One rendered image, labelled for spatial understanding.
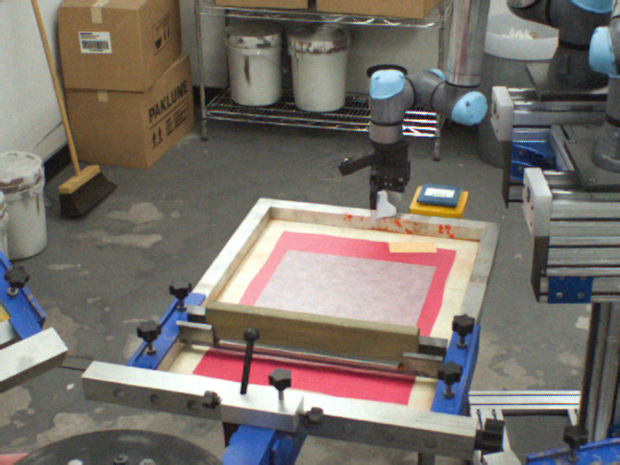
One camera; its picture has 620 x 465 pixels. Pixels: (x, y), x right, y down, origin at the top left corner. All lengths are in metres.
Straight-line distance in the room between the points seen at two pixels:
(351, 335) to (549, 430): 1.29
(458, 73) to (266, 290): 0.62
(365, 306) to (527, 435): 1.03
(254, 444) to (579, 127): 1.24
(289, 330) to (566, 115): 0.95
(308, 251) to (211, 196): 2.57
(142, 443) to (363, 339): 0.76
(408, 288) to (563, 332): 1.77
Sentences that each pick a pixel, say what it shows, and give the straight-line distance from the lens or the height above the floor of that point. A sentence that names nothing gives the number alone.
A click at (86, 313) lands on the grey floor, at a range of 4.18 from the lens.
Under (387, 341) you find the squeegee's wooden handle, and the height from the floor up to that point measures 1.04.
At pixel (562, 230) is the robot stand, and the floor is 1.14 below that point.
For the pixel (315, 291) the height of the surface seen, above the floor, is 0.96.
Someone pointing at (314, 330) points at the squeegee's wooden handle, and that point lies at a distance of 2.02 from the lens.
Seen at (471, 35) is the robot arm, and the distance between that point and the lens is 2.34.
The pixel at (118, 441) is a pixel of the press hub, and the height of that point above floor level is 1.31.
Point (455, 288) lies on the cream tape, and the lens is 2.33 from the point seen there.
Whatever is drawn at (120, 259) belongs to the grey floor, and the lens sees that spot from 4.52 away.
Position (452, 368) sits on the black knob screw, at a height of 1.06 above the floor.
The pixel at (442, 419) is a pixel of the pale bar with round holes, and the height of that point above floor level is 1.04.
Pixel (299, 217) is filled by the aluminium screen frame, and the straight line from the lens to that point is 2.59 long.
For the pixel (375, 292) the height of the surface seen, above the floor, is 0.96.
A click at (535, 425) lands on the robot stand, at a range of 3.20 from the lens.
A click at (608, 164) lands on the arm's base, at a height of 1.27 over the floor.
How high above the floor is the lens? 2.12
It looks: 27 degrees down
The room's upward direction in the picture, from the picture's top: 1 degrees counter-clockwise
